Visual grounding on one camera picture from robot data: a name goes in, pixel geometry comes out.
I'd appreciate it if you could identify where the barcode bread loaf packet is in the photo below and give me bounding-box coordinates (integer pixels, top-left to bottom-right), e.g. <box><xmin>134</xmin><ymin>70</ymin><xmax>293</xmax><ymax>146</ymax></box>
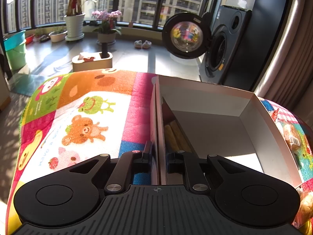
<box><xmin>283</xmin><ymin>121</ymin><xmax>302</xmax><ymax>152</ymax></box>

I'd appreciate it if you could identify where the pink cardboard box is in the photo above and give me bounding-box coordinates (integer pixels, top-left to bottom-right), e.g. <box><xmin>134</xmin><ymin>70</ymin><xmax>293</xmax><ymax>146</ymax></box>
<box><xmin>151</xmin><ymin>75</ymin><xmax>303</xmax><ymax>187</ymax></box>

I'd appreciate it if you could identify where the colourful cartoon play mat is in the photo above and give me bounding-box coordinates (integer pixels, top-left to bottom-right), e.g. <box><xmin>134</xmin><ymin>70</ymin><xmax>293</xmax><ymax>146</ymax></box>
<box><xmin>6</xmin><ymin>69</ymin><xmax>312</xmax><ymax>234</ymax></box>

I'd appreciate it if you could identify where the pair of white slippers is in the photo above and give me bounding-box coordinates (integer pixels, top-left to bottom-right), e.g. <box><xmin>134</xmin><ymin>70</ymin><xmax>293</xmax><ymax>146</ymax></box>
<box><xmin>134</xmin><ymin>40</ymin><xmax>152</xmax><ymax>49</ymax></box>

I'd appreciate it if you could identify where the low white planter bowl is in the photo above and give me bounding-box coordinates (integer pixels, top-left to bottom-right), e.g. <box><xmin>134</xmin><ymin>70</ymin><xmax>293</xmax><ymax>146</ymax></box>
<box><xmin>49</xmin><ymin>30</ymin><xmax>67</xmax><ymax>42</ymax></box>

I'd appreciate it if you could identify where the pink flower pot plant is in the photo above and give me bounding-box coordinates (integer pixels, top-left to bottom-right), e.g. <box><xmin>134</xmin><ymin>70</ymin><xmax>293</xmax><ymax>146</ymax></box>
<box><xmin>92</xmin><ymin>10</ymin><xmax>122</xmax><ymax>45</ymax></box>

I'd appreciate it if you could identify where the teal plastic bucket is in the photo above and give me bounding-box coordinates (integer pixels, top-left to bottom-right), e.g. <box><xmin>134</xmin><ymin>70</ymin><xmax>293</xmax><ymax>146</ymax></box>
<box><xmin>4</xmin><ymin>30</ymin><xmax>25</xmax><ymax>52</ymax></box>

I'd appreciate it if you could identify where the round washing machine door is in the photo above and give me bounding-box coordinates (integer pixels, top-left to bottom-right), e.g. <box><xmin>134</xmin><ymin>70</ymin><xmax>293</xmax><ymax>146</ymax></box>
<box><xmin>162</xmin><ymin>12</ymin><xmax>212</xmax><ymax>60</ymax></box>

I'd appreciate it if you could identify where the round bun red logo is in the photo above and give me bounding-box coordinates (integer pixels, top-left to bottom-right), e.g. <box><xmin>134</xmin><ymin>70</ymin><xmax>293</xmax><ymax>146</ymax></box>
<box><xmin>292</xmin><ymin>186</ymin><xmax>313</xmax><ymax>235</ymax></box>

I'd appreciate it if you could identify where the dark front-load washing machine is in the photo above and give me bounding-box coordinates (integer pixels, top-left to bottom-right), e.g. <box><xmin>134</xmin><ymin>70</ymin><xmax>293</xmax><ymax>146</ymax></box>
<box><xmin>199</xmin><ymin>5</ymin><xmax>252</xmax><ymax>84</ymax></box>

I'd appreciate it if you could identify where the brown curtain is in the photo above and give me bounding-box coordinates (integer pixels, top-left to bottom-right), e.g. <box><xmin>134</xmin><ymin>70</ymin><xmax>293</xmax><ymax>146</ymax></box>
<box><xmin>254</xmin><ymin>0</ymin><xmax>312</xmax><ymax>110</ymax></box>

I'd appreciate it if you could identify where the green plastic bucket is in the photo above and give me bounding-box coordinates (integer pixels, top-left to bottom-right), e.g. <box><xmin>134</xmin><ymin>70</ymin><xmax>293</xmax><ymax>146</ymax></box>
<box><xmin>6</xmin><ymin>40</ymin><xmax>27</xmax><ymax>71</ymax></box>

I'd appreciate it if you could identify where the red plastic basin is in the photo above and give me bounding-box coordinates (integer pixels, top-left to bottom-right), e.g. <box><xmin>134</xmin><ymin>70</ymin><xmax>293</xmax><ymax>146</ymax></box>
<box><xmin>25</xmin><ymin>34</ymin><xmax>35</xmax><ymax>45</ymax></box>

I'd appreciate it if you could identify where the pink Volcano snack pack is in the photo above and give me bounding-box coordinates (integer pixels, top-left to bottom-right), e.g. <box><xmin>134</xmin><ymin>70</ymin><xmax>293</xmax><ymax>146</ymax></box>
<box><xmin>163</xmin><ymin>120</ymin><xmax>193</xmax><ymax>153</ymax></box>

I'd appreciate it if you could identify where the tall plant white pot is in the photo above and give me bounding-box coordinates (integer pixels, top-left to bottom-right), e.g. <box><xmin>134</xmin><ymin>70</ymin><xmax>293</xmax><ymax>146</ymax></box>
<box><xmin>64</xmin><ymin>0</ymin><xmax>85</xmax><ymax>42</ymax></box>

